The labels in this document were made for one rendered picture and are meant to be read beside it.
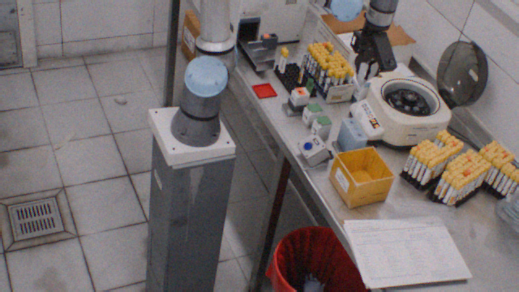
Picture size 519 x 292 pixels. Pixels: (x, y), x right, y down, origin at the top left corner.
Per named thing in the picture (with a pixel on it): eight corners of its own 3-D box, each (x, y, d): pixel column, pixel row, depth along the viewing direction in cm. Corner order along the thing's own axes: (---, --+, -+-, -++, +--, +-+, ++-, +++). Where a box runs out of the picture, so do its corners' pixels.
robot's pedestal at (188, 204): (160, 333, 246) (173, 169, 189) (144, 291, 259) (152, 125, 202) (209, 319, 254) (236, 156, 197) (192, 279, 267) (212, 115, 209)
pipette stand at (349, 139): (331, 143, 208) (338, 119, 201) (350, 140, 210) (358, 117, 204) (344, 165, 201) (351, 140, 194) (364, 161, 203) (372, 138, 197)
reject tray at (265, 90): (250, 87, 224) (251, 85, 223) (268, 84, 226) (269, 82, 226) (259, 99, 219) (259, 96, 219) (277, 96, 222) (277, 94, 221)
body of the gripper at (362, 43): (371, 45, 192) (382, 10, 184) (383, 62, 186) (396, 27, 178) (348, 47, 189) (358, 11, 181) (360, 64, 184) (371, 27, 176)
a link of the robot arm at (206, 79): (174, 110, 186) (181, 71, 177) (187, 85, 196) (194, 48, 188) (215, 122, 186) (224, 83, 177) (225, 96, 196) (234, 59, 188)
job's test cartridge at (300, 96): (289, 103, 217) (292, 88, 213) (302, 101, 219) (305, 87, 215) (293, 111, 215) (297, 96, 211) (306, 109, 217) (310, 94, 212)
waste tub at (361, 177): (327, 178, 196) (334, 153, 189) (365, 169, 201) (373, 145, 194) (348, 209, 187) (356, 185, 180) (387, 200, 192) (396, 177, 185)
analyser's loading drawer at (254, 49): (234, 39, 241) (236, 27, 237) (250, 37, 243) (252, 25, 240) (256, 70, 227) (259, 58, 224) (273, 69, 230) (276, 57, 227)
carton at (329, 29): (309, 47, 248) (317, 13, 238) (372, 40, 259) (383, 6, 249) (340, 86, 232) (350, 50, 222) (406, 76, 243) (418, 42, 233)
